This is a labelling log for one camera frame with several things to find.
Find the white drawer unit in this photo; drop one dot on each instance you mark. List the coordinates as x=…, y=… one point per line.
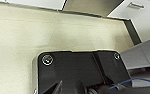
x=141, y=18

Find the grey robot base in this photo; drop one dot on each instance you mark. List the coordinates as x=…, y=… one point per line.
x=142, y=63

